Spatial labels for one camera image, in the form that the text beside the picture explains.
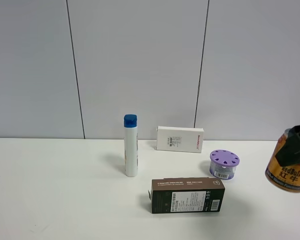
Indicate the white cardboard box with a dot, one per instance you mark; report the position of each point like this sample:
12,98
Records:
179,139

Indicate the dark brown cardboard box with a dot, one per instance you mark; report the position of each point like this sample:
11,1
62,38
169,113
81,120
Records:
186,195

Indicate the gold Red Bull can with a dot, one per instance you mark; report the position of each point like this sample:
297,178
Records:
284,177

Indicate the purple lid air freshener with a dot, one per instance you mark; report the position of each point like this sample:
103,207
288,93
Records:
223,164

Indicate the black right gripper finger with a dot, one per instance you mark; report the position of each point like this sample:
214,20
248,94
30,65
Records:
289,154

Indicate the white bottle blue cap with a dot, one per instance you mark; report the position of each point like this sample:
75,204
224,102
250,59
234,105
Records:
130,123

